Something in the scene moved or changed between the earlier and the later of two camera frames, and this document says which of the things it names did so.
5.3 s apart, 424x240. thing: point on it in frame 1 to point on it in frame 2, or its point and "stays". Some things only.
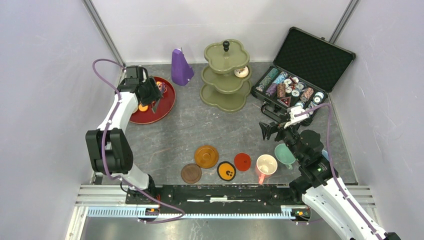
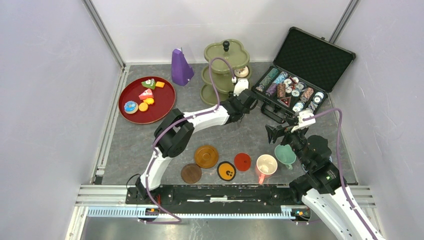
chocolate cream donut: (242, 73) stays
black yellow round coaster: (226, 171) stays
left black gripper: (156, 94) to (230, 99)
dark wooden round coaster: (191, 173) stays
